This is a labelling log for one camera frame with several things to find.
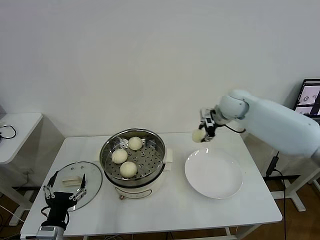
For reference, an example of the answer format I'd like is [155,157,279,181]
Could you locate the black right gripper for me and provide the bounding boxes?
[198,116,221,143]

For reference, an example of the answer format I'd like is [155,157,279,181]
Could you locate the white steamed baozi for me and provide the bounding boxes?
[128,136,144,151]
[111,149,128,165]
[119,161,139,179]
[191,128,207,143]

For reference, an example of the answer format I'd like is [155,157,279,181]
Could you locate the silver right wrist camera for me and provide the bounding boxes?
[199,107,214,120]

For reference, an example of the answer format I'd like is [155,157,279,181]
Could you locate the cream electric cooking pot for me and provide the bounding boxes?
[93,147,174,201]

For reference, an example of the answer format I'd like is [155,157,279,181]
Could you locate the dark grey open laptop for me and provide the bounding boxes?
[294,79,320,123]

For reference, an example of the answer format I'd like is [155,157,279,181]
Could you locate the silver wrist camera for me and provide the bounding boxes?
[199,107,214,120]
[36,224,65,240]

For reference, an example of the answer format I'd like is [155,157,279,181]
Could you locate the white side table with label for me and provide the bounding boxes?
[263,149,320,213]

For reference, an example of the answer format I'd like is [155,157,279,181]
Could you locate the black cable with adapter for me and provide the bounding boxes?
[265,151,288,240]

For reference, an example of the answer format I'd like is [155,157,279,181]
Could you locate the black looped cable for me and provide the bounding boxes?
[0,124,18,141]

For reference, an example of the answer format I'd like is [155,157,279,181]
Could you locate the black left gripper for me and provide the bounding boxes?
[42,170,88,222]

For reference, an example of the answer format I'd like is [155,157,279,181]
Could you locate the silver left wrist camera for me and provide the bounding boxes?
[36,224,65,240]

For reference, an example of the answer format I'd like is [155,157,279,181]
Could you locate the white round plate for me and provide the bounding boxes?
[184,147,244,200]

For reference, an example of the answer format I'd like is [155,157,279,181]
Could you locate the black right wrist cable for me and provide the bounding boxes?
[223,123,247,133]

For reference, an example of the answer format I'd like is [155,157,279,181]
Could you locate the glass pot lid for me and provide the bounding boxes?
[44,161,104,211]

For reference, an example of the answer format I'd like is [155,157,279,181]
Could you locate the perforated steel steamer basket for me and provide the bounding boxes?
[100,128,167,188]

